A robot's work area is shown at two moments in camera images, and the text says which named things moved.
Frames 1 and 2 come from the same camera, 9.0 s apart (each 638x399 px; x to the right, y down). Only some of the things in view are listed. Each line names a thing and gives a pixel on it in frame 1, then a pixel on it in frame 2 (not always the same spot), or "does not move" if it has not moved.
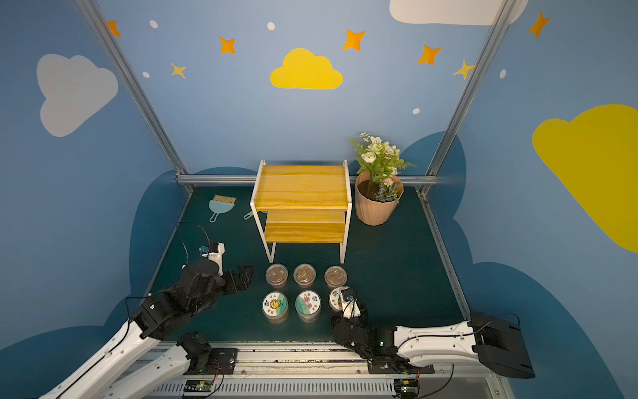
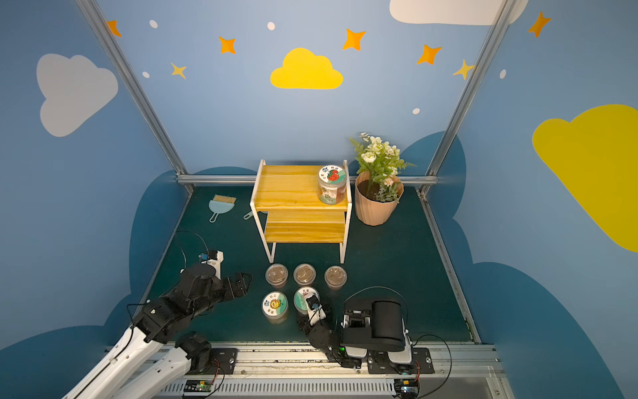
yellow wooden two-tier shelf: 302,204 does not move
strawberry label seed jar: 335,298 -> 331,184
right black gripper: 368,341 -> 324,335
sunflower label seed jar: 276,307 does not move
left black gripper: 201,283 does not move
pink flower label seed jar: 307,304 does not move
